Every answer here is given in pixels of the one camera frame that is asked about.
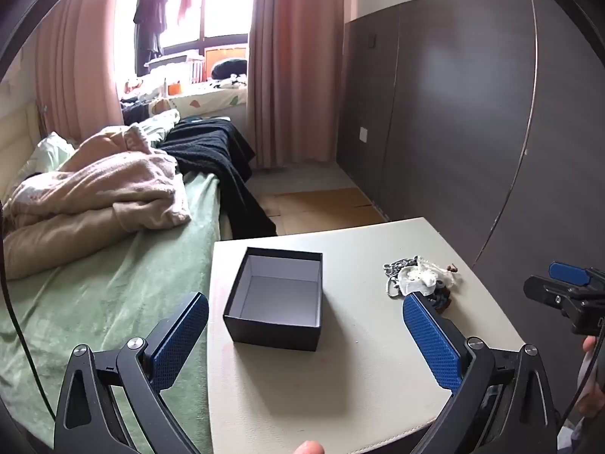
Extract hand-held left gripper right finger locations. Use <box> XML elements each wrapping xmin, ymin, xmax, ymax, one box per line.
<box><xmin>402</xmin><ymin>292</ymin><xmax>561</xmax><ymax>454</ymax></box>

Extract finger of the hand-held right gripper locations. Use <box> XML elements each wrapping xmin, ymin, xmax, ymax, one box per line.
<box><xmin>548</xmin><ymin>261</ymin><xmax>605</xmax><ymax>290</ymax></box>
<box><xmin>523</xmin><ymin>275</ymin><xmax>575</xmax><ymax>313</ymax></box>

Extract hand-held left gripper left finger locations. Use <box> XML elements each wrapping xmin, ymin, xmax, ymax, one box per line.
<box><xmin>53</xmin><ymin>292</ymin><xmax>210</xmax><ymax>454</ymax></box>

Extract black bead bracelet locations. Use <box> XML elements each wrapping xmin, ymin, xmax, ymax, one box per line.
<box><xmin>427</xmin><ymin>288</ymin><xmax>455</xmax><ymax>314</ymax></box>

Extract white fabric hair accessory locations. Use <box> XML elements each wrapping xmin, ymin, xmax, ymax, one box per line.
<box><xmin>397</xmin><ymin>265</ymin><xmax>449</xmax><ymax>297</ymax></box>

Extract silver bead chain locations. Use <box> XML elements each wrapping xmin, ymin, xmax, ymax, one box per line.
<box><xmin>382</xmin><ymin>255</ymin><xmax>419</xmax><ymax>302</ymax></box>

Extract black cardboard box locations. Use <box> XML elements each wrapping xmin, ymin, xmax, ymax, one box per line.
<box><xmin>223</xmin><ymin>247</ymin><xmax>324</xmax><ymax>352</ymax></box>

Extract person's right hand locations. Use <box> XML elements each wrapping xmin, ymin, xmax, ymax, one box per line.
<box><xmin>573</xmin><ymin>336</ymin><xmax>605</xmax><ymax>420</ymax></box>

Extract green bed sheet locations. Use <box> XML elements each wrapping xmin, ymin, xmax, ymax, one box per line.
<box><xmin>0</xmin><ymin>170</ymin><xmax>224</xmax><ymax>454</ymax></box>

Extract beige quilt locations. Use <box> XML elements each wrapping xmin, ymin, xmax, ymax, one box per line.
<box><xmin>2</xmin><ymin>207</ymin><xmax>145</xmax><ymax>281</ymax></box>

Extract pink fleece blanket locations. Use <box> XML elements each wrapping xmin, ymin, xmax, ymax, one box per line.
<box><xmin>8</xmin><ymin>124</ymin><xmax>192</xmax><ymax>233</ymax></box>

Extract flattened cardboard sheet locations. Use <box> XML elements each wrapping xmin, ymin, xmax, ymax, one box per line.
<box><xmin>258</xmin><ymin>186</ymin><xmax>389</xmax><ymax>236</ymax></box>

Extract black knitted blanket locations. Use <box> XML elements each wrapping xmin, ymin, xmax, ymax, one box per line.
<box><xmin>160</xmin><ymin>117</ymin><xmax>278</xmax><ymax>238</ymax></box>

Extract dark brown wardrobe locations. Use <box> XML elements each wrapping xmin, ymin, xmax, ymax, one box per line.
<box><xmin>335</xmin><ymin>0</ymin><xmax>605</xmax><ymax>296</ymax></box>

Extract light green pillow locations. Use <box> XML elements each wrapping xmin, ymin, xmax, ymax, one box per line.
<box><xmin>8</xmin><ymin>132</ymin><xmax>77</xmax><ymax>191</ymax></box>

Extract leaf print white cloth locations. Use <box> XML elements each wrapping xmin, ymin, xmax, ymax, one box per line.
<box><xmin>163</xmin><ymin>79</ymin><xmax>249</xmax><ymax>120</ymax></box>

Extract cream padded headboard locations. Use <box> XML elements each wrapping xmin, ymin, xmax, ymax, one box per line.
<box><xmin>0</xmin><ymin>99</ymin><xmax>42</xmax><ymax>202</ymax></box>

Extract black bag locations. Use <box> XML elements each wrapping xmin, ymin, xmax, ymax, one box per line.
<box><xmin>211</xmin><ymin>58</ymin><xmax>248</xmax><ymax>79</ymax></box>

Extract pink curtain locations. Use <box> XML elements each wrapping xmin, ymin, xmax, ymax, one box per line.
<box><xmin>34</xmin><ymin>0</ymin><xmax>124</xmax><ymax>145</ymax></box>
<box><xmin>246</xmin><ymin>0</ymin><xmax>361</xmax><ymax>169</ymax></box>

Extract black hanging clothes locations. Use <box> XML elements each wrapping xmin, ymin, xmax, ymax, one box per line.
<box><xmin>133</xmin><ymin>0</ymin><xmax>169</xmax><ymax>77</ymax></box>

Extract black cable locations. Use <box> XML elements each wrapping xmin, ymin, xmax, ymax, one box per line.
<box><xmin>0</xmin><ymin>201</ymin><xmax>58</xmax><ymax>418</ymax></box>

